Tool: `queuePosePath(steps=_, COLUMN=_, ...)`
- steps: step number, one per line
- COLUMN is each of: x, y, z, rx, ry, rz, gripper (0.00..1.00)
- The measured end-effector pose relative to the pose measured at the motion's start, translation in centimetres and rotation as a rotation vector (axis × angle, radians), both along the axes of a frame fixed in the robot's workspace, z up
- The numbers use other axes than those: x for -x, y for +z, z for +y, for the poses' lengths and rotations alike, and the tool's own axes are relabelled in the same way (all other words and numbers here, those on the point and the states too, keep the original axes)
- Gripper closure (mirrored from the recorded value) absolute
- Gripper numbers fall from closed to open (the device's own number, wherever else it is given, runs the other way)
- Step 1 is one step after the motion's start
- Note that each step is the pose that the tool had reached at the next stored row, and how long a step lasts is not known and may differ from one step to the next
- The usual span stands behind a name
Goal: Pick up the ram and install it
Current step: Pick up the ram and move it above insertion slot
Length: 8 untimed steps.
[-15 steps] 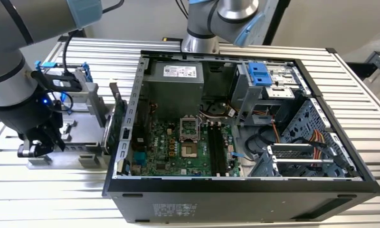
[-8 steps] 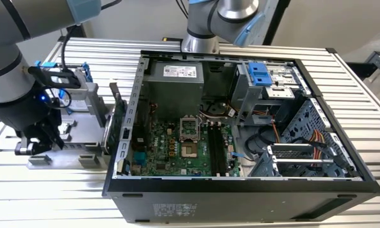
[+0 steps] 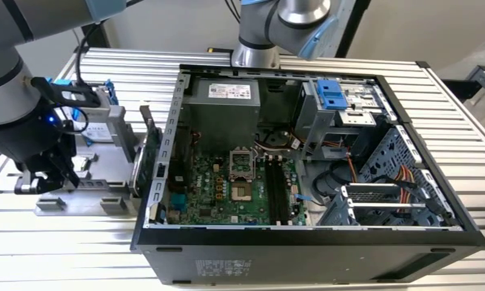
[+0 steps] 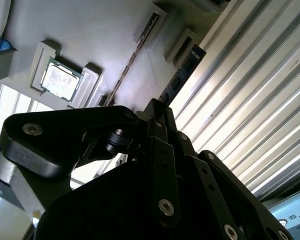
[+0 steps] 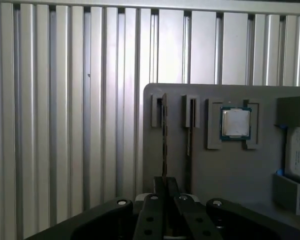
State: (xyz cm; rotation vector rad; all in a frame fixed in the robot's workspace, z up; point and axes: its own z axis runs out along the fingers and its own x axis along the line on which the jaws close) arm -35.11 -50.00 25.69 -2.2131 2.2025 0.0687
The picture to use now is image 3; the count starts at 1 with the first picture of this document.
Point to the green graphics card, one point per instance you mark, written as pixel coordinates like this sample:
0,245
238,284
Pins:
147,163

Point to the CPU socket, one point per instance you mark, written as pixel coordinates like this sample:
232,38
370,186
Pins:
243,191

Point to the grey metal drive cage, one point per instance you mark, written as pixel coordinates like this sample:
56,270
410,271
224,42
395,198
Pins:
358,118

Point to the black frame post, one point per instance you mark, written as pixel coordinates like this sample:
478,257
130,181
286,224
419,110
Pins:
354,30
102,36

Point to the black PC case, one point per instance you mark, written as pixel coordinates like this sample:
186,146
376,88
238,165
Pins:
267,260

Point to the blue port connector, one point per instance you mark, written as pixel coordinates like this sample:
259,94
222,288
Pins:
178,203

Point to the black table corner cap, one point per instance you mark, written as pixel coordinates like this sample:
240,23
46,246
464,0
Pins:
423,64

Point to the black RAM slot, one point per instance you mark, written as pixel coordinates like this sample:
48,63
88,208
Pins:
276,191
282,191
272,191

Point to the green motherboard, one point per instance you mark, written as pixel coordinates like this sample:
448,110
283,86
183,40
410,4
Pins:
227,212

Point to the blue plastic drive latch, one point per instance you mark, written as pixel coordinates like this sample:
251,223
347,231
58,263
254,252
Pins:
330,97

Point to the grey power supply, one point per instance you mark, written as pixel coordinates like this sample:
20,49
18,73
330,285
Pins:
223,121

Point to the hard disk in blue carrier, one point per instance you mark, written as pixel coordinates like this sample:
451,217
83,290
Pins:
99,121

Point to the grey parts rack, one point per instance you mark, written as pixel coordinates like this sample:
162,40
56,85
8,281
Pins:
110,169

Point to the metal disk bay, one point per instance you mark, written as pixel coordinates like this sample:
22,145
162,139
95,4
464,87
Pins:
382,205

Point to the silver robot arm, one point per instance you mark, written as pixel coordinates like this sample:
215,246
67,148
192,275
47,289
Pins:
8,75

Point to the round black fan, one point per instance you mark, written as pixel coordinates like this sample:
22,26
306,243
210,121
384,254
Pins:
276,140

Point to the yellow black plug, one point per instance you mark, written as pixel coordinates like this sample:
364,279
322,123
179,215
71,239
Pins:
211,49

